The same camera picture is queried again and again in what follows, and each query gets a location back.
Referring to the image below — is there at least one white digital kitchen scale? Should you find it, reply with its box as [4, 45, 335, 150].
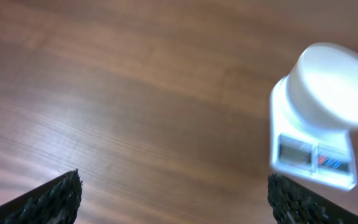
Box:
[270, 77, 357, 191]

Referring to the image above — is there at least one white bowl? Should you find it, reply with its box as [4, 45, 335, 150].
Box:
[287, 42, 358, 130]

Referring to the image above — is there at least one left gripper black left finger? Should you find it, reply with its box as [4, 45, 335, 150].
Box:
[0, 169, 82, 224]

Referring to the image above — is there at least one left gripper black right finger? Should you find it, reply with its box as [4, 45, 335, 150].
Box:
[267, 173, 358, 224]

